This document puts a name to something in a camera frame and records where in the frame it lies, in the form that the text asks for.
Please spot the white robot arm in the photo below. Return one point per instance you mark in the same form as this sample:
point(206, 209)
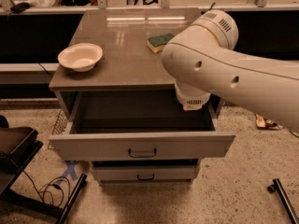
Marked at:
point(203, 57)

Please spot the white bowl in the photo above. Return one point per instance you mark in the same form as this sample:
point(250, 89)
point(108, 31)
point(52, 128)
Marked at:
point(81, 57)

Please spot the black small object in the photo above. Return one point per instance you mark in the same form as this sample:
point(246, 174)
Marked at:
point(19, 8)

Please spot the green yellow sponge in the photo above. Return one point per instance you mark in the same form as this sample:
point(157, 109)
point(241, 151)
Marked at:
point(157, 43)

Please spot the crumpled snack bag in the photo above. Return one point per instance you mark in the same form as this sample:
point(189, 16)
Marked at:
point(266, 124)

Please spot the grey bottom drawer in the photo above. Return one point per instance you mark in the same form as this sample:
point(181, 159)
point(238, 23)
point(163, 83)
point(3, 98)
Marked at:
point(119, 174)

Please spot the black metal leg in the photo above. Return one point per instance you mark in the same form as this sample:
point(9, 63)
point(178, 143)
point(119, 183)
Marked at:
point(276, 186)

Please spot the grey drawer cabinet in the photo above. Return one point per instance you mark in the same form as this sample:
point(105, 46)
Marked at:
point(127, 64)

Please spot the grey drawer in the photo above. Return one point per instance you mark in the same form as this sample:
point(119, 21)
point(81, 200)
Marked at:
point(138, 125)
point(119, 174)

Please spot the grey top drawer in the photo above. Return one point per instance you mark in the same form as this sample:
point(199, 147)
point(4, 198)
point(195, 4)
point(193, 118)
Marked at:
point(138, 125)

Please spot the wire mesh basket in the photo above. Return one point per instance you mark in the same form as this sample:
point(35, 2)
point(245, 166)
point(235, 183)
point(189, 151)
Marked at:
point(60, 124)

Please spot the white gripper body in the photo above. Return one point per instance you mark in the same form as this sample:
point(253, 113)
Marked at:
point(193, 99)

